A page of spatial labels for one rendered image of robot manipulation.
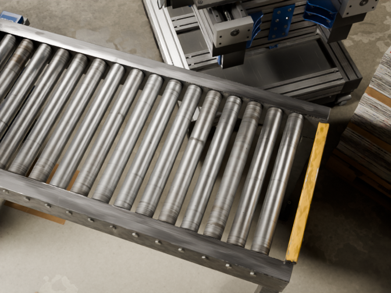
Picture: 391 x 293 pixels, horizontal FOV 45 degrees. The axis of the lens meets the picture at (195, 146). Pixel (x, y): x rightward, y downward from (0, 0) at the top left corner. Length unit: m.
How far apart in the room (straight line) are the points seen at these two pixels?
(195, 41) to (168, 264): 1.07
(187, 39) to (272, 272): 1.44
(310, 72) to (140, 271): 1.20
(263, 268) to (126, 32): 1.80
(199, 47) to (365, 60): 0.92
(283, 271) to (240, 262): 0.11
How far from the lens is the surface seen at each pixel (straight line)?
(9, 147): 1.46
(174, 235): 1.25
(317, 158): 1.35
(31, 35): 1.68
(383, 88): 1.74
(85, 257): 2.11
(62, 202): 1.33
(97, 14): 2.83
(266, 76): 2.25
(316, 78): 2.27
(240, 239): 1.25
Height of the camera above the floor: 1.98
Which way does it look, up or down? 61 degrees down
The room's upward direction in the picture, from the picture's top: straight up
